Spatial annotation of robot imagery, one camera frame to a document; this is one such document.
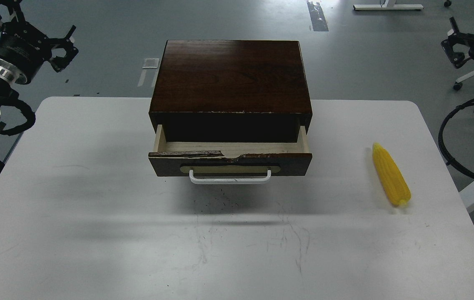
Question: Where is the yellow corn cob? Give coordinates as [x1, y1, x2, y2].
[372, 142, 412, 207]

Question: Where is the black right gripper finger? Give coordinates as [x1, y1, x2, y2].
[449, 17, 468, 42]
[441, 39, 470, 69]

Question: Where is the wooden drawer with white handle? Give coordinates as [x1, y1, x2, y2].
[148, 125, 312, 185]

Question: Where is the white desk base foot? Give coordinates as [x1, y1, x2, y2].
[353, 0, 424, 11]

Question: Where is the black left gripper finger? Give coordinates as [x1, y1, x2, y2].
[49, 45, 79, 73]
[49, 25, 76, 47]

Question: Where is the black cable loop right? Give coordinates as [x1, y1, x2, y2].
[438, 97, 474, 190]

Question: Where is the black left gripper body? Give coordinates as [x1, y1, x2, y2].
[0, 0, 60, 59]

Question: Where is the dark wooden drawer cabinet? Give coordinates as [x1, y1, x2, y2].
[149, 40, 312, 143]

